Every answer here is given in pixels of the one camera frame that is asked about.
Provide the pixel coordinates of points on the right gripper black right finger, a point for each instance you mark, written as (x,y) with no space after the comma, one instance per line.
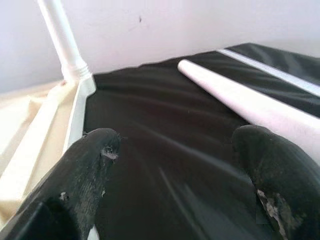
(287,180)

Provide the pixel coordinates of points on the white plastic table top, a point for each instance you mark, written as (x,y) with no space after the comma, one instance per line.
(25,125)

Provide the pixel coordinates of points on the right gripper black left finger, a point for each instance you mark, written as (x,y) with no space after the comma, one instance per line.
(75,187)

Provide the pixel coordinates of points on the black cloth cover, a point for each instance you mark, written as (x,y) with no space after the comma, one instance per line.
(162,112)

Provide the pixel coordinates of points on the white tape strip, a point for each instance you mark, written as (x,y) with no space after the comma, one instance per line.
(275,72)

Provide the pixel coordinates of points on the white plastic table leg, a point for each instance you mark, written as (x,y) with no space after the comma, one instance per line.
(250,100)
(60,37)

